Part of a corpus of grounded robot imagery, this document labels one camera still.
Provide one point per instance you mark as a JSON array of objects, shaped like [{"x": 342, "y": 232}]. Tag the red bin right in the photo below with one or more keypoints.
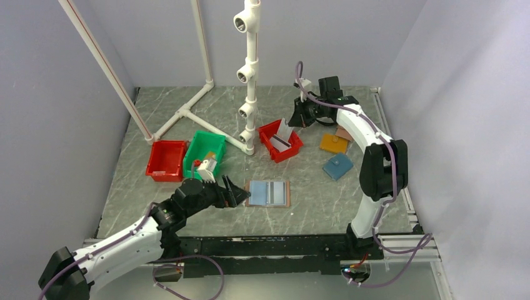
[{"x": 267, "y": 131}]

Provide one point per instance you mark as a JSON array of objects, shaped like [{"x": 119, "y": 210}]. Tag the red bin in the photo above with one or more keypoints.
[
  {"x": 267, "y": 131},
  {"x": 166, "y": 161}
]

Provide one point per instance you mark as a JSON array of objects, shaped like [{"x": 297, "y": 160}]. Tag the brown card holder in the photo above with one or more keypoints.
[{"x": 258, "y": 197}]

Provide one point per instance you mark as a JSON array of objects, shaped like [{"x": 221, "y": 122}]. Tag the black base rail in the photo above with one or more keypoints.
[{"x": 326, "y": 254}]

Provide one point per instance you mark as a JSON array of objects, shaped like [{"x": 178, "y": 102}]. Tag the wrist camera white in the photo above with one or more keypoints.
[
  {"x": 304, "y": 85},
  {"x": 204, "y": 169}
]

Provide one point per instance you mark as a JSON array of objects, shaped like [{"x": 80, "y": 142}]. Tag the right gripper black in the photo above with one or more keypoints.
[{"x": 299, "y": 118}]

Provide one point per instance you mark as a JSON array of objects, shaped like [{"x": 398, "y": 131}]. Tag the orange card holder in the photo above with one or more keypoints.
[{"x": 333, "y": 144}]

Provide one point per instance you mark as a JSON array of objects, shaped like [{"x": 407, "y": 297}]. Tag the green bin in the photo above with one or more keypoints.
[{"x": 202, "y": 143}]

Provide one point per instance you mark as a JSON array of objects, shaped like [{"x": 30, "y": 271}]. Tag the aluminium frame rail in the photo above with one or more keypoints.
[{"x": 398, "y": 248}]

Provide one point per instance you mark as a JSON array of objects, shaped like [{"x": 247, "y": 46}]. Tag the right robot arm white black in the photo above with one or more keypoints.
[{"x": 384, "y": 169}]

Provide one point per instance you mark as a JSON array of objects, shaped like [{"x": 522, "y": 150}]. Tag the white pvc fitting post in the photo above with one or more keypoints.
[{"x": 248, "y": 22}]

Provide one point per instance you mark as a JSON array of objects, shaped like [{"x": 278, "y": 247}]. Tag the blue card holder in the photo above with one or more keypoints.
[{"x": 337, "y": 166}]

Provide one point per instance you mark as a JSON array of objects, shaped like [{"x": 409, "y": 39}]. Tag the white pvc pipe frame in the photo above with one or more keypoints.
[{"x": 184, "y": 111}]

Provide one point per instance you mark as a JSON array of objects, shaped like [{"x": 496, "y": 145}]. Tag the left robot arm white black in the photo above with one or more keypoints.
[{"x": 152, "y": 238}]

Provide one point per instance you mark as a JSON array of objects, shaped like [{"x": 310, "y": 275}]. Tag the pink card holder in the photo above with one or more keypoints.
[{"x": 342, "y": 133}]

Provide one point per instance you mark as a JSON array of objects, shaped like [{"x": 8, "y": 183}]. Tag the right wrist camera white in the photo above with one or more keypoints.
[{"x": 304, "y": 85}]

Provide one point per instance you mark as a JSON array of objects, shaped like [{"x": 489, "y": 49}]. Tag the grey striped credit card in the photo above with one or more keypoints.
[{"x": 277, "y": 193}]

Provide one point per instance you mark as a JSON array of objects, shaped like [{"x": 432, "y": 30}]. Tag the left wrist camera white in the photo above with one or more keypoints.
[{"x": 204, "y": 169}]

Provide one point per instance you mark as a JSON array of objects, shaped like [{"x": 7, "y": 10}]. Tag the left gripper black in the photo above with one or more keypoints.
[{"x": 234, "y": 194}]

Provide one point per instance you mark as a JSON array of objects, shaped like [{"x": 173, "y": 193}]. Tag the white thin credit card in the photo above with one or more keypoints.
[{"x": 284, "y": 131}]

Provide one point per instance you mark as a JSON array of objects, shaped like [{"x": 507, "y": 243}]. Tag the red bin left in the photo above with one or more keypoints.
[{"x": 166, "y": 161}]

